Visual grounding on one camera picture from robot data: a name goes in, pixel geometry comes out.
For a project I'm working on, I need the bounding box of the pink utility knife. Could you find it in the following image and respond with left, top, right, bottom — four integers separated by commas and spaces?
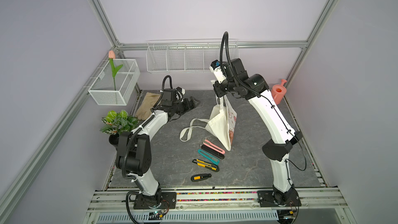
203, 139, 225, 154

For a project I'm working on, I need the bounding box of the white wire basket left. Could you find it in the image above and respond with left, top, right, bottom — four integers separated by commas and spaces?
88, 59, 140, 106

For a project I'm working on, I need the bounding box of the pink artificial tulip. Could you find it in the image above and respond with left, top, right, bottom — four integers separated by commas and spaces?
108, 50, 123, 90

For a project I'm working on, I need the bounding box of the short black yellow knife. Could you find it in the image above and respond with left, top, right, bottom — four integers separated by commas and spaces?
191, 173, 212, 182

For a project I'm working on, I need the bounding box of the yellow black utility knife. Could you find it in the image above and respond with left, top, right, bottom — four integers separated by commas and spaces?
192, 159, 220, 172

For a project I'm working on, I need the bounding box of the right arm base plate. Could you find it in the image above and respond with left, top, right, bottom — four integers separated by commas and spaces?
257, 188, 302, 207

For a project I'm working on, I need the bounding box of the beige folded cloth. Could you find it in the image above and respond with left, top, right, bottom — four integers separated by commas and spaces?
135, 92, 161, 120

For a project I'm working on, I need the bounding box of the green potted plant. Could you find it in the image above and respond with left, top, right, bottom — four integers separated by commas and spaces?
100, 110, 139, 147

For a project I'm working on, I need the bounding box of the white cartoon tote bag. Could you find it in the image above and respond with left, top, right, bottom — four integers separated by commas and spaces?
179, 95, 237, 151

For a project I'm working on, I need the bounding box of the white vented cable tray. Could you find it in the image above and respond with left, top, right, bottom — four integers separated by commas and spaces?
96, 209, 279, 224

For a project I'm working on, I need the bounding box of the teal utility knife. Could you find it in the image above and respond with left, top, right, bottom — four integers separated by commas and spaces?
198, 149, 220, 165

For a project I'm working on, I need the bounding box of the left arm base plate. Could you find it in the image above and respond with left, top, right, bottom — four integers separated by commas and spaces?
133, 192, 177, 209

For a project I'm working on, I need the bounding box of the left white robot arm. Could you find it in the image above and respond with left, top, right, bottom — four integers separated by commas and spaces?
115, 75, 196, 208

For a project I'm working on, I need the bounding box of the pink watering can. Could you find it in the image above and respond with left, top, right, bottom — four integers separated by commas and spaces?
271, 79, 287, 105

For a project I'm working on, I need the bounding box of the white wire wall shelf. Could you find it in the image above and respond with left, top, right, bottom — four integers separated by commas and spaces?
146, 39, 221, 73

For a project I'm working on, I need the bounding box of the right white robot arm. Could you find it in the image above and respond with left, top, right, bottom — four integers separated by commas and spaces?
210, 32, 303, 207

